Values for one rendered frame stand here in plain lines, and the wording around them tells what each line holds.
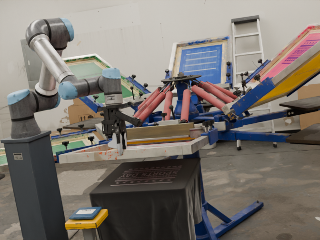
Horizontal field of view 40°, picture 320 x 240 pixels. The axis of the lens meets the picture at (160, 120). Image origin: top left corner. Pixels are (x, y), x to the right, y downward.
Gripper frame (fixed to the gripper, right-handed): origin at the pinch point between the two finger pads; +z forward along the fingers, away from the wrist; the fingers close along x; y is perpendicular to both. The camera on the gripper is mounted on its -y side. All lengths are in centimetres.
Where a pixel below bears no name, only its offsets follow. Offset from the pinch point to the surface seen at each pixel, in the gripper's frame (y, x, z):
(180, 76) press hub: 0, -135, -39
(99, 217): 5.5, 18.8, 22.8
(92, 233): 9.8, 17.0, 29.3
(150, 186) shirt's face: -6.1, -14.7, 17.5
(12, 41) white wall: 330, -451, -151
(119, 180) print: 12.6, -26.2, 15.7
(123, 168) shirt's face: 17, -46, 13
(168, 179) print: -12.3, -23.3, 16.1
